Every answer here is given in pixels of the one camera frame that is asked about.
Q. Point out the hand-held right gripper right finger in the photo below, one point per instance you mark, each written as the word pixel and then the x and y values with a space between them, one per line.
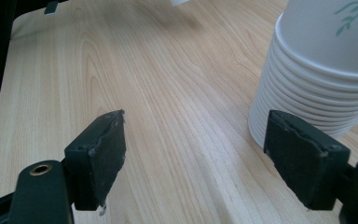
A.
pixel 301 161

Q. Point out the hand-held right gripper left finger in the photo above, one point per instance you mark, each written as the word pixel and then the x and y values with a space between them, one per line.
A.
pixel 102 161

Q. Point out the stack of white paper cups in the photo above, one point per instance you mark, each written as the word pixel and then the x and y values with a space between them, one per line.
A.
pixel 317 62

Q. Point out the grey tape piece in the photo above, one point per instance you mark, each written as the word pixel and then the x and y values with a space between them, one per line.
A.
pixel 51 7

